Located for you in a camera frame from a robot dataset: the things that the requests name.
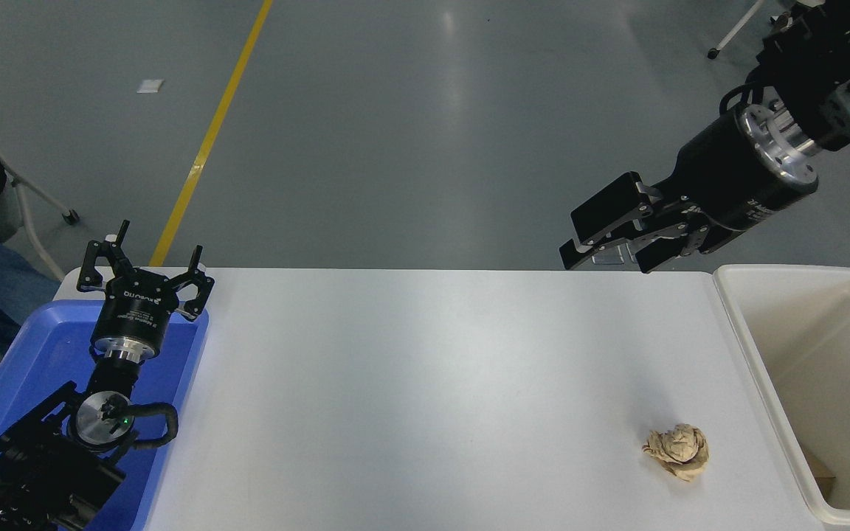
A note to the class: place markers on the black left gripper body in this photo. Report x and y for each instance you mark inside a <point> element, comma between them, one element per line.
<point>133,310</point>

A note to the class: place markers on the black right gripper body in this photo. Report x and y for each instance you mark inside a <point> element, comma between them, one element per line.
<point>727,177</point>

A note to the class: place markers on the tan paper ball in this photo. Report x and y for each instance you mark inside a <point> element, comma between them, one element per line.
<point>679,450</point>

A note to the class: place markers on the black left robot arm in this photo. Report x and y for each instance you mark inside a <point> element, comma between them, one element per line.
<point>41,457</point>

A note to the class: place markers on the metal floor outlet plate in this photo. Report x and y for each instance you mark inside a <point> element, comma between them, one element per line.
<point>613,256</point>

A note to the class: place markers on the blue plastic tray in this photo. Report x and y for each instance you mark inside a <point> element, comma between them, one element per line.
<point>34,354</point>

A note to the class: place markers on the grey chair with white legs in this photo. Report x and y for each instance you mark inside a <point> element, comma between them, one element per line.
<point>735,28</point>

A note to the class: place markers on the large pale plastic bin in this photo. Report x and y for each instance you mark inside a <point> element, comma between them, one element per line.
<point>838,383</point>

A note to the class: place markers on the white frame chair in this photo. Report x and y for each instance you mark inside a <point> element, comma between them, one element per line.
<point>23,192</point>

